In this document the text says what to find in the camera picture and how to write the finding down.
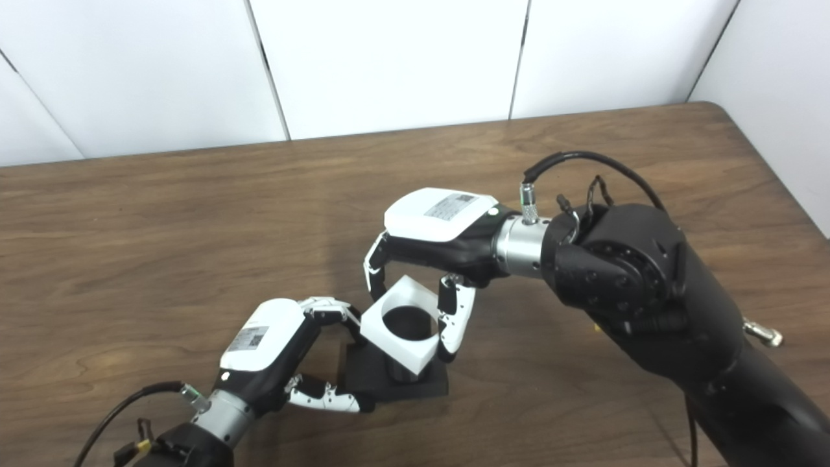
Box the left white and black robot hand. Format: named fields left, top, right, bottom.
left=214, top=297, right=375, bottom=416

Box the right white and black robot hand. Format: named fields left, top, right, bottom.
left=363, top=188, right=519, bottom=363

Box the black peg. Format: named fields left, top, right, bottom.
left=344, top=305, right=449, bottom=401

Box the white square piece with hole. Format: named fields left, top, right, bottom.
left=360, top=275, right=442, bottom=376

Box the right thin wrist wire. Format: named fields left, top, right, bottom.
left=556, top=175, right=615, bottom=245

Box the thin wrist wire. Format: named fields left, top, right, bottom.
left=556, top=175, right=615, bottom=245
left=113, top=418, right=157, bottom=462

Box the right thick black wrist cable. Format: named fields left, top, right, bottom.
left=521, top=150, right=783, bottom=346

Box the left thin wrist wire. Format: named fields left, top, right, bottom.
left=113, top=418, right=157, bottom=462

